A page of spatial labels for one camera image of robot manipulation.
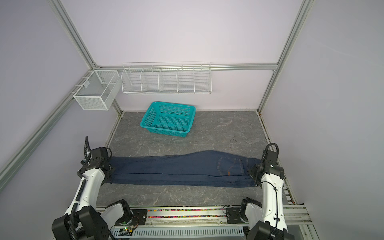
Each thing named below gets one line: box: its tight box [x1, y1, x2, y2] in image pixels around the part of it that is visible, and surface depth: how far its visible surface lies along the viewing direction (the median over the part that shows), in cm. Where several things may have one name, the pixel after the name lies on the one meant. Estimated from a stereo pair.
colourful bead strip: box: [147, 209, 227, 219], surface depth 78 cm
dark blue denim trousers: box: [108, 149, 261, 187], surface depth 89 cm
